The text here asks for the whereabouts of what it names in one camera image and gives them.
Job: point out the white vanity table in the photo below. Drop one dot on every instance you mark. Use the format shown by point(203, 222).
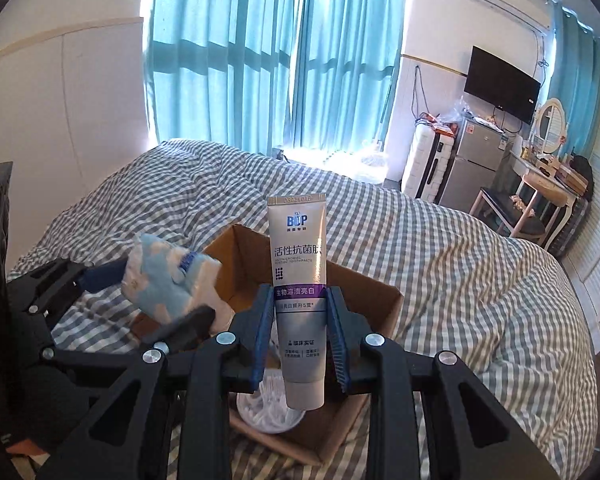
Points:
point(562, 200)

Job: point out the clear plastic bag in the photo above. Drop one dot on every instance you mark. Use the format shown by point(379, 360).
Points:
point(455, 115)

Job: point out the white toothpaste tube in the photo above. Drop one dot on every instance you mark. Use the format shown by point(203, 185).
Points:
point(297, 260)

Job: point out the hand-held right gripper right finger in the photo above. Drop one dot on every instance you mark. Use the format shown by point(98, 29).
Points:
point(337, 345)

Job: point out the white suitcase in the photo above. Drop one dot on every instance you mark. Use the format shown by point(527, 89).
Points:
point(420, 160)

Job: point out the wide teal curtain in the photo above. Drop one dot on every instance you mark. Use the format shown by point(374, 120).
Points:
point(220, 60)

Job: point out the grey checked blanket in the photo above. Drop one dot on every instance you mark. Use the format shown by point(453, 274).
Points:
point(455, 285)

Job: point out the small silver fridge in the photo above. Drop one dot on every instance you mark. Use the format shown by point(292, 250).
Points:
point(475, 170)

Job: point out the black wall television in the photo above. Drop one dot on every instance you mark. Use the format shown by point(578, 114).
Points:
point(500, 85)

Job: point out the narrow teal curtain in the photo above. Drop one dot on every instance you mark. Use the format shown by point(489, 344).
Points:
point(350, 60)

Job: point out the orange packet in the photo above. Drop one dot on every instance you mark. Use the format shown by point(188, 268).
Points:
point(440, 122)

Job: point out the black bag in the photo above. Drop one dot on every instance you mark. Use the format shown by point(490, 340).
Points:
point(582, 172)

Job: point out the brown cardboard box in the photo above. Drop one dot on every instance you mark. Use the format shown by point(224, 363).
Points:
point(375, 305)

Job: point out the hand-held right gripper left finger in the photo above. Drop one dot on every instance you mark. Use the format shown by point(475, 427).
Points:
point(262, 340)

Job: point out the dark cushioned bench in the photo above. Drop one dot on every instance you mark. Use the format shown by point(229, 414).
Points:
point(500, 205)

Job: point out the short teal curtain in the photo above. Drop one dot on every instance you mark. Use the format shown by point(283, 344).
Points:
point(577, 85)

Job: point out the pink stool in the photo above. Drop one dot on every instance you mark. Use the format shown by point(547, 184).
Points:
point(535, 177)

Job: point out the wooden box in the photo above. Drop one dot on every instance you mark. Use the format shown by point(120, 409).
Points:
point(567, 172)

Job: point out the oval white vanity mirror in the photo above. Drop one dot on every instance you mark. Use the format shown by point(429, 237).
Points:
point(547, 127)

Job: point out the dark striped storage box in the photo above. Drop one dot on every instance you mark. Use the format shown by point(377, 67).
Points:
point(572, 225)

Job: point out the blue and white tissue pack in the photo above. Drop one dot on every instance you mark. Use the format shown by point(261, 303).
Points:
point(155, 285)

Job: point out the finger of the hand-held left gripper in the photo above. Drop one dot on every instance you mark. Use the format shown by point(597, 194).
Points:
point(105, 275)
point(190, 327)

